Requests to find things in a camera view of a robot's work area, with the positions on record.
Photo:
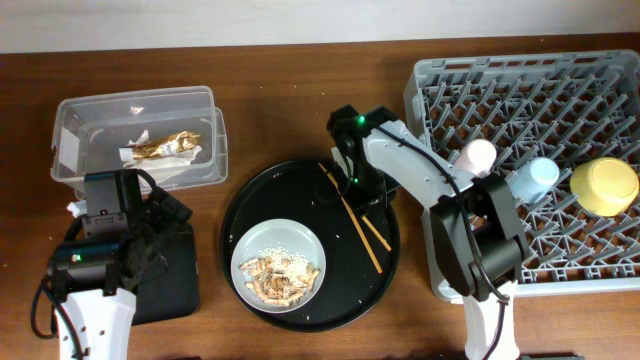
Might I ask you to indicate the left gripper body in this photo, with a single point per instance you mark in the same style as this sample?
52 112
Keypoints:
159 225

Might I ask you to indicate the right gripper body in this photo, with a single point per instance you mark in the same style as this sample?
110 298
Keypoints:
366 188

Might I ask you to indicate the wooden chopstick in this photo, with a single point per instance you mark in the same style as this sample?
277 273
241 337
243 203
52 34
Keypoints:
376 233
355 222

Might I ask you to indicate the white tissue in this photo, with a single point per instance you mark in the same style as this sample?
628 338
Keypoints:
160 162

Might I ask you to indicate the gold coffee sachet wrapper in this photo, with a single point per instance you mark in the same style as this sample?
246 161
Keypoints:
171 145

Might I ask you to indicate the grey plate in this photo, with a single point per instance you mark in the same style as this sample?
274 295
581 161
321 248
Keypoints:
289 234

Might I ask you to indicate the pink plastic cup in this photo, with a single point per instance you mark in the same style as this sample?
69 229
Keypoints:
477 157

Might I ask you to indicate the food scraps with rice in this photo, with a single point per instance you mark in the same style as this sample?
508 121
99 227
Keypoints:
278 277

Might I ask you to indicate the light blue plastic cup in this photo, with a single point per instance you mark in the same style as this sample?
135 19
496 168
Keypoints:
534 180

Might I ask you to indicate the yellow plastic bowl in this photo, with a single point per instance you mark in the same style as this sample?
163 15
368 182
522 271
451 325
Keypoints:
605 186

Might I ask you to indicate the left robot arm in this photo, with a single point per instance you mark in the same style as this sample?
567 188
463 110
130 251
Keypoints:
93 276

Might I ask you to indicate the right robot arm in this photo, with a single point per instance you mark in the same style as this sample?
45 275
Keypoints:
476 235

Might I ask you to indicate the clear plastic waste container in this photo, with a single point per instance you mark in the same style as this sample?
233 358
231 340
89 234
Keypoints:
89 133

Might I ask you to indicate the grey dishwasher rack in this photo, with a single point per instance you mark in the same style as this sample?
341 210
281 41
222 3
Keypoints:
569 107

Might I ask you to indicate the round black serving tray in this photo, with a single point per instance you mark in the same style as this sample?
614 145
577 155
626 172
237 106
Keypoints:
297 190

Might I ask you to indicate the black rectangular bin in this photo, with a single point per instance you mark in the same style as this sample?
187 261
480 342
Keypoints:
169 288

